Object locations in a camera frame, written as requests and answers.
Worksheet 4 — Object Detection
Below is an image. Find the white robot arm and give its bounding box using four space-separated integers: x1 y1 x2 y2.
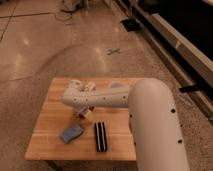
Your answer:
62 78 190 171

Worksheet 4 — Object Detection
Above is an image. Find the white tube bottle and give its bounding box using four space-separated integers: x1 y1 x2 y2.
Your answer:
84 82 96 92

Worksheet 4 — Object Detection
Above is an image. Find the black white striped block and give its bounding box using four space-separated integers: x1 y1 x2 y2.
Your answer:
94 122 108 152

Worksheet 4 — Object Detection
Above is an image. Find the blue sponge cloth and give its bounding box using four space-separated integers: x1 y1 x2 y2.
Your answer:
60 124 84 144

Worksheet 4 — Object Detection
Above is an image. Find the wooden table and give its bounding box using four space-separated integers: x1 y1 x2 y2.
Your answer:
25 78 136 163

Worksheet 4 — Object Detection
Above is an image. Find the black floor box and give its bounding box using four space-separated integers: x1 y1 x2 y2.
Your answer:
121 19 140 32

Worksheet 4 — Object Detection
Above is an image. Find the grey object on floor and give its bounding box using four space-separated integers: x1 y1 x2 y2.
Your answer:
62 0 81 13

